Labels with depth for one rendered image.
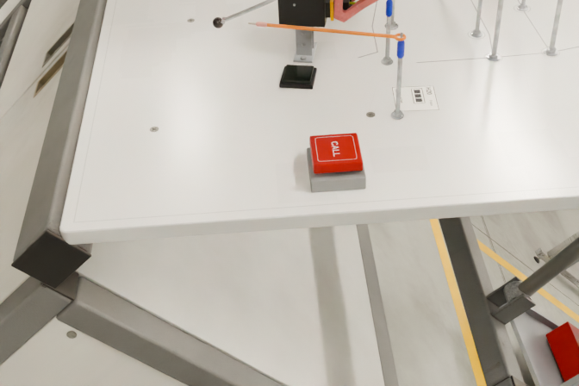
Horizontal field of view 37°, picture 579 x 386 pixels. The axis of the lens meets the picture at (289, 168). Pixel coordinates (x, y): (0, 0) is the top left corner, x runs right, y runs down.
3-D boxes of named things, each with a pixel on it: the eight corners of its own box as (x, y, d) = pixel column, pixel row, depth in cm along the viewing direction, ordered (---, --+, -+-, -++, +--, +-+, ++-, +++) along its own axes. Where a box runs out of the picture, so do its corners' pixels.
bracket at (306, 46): (298, 42, 110) (297, 8, 107) (317, 43, 110) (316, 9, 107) (293, 62, 107) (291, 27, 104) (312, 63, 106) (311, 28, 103)
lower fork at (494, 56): (502, 61, 105) (518, -47, 96) (488, 62, 105) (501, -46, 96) (498, 52, 107) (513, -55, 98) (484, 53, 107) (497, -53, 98)
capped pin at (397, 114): (389, 113, 98) (392, 30, 91) (401, 110, 98) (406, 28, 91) (393, 121, 97) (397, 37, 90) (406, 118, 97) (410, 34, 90)
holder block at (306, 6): (284, 8, 107) (283, -22, 105) (329, 9, 106) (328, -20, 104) (278, 25, 104) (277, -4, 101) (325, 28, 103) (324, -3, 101)
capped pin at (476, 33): (481, 38, 109) (488, -24, 104) (469, 36, 110) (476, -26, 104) (483, 33, 110) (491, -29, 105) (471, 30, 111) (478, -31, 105)
